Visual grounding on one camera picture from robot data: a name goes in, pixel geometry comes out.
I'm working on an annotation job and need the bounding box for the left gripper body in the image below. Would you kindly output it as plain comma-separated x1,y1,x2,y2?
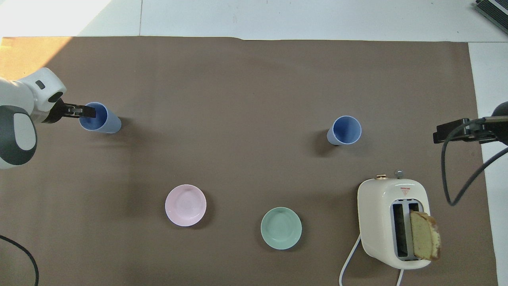
41,98,69,124

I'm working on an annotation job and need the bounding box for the green plate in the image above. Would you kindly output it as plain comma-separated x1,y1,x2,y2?
260,207,302,250

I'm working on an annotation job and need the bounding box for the white toaster cable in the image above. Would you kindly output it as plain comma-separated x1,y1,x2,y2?
339,234,405,286

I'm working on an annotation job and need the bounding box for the slice of bread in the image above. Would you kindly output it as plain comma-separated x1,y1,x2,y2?
410,211,442,261

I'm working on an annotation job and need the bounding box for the blue cup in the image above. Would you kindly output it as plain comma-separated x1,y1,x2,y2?
327,116,362,146
79,102,122,134

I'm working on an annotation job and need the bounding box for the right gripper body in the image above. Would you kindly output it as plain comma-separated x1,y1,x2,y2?
469,101,508,146

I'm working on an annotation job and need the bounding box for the black cable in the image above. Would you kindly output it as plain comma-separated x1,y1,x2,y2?
0,235,40,286
441,117,508,207

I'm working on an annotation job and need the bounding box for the pink plate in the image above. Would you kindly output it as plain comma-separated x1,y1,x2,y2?
165,184,207,227

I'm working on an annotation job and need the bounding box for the grey ribbed metal box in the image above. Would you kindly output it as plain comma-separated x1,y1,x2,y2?
475,0,508,24

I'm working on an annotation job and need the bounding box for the cream toaster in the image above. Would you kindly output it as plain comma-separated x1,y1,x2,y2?
357,170,432,270

